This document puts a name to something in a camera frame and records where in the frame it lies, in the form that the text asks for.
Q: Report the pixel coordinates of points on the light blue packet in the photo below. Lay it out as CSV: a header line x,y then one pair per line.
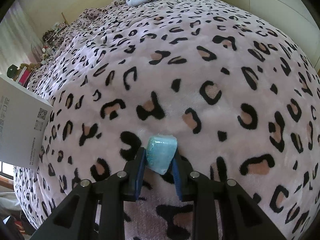
x,y
160,152

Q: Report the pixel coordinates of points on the brown plush toy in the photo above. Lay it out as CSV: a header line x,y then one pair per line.
x,y
30,67

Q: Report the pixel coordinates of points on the cream wardrobe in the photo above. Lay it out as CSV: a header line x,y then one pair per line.
x,y
275,5

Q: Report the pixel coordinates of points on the pink leopard print blanket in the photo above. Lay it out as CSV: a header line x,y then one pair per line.
x,y
200,67

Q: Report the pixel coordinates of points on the black baseball cap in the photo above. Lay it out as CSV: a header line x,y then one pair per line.
x,y
12,70

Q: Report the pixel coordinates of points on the window with wooden frame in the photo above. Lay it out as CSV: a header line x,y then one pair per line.
x,y
5,173

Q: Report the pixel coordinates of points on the large pale pink cardboard box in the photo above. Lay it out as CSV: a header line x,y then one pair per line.
x,y
20,120

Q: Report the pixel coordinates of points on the shelf with cosmetics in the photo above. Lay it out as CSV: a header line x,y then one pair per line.
x,y
51,37

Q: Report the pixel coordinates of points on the pink storage box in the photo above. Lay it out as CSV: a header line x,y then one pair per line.
x,y
23,78

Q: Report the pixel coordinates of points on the sheer white curtain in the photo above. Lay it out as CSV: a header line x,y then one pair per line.
x,y
17,35

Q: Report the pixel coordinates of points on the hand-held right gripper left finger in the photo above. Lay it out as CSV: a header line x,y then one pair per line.
x,y
140,177

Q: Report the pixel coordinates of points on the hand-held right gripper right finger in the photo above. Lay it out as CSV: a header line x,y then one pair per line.
x,y
177,180

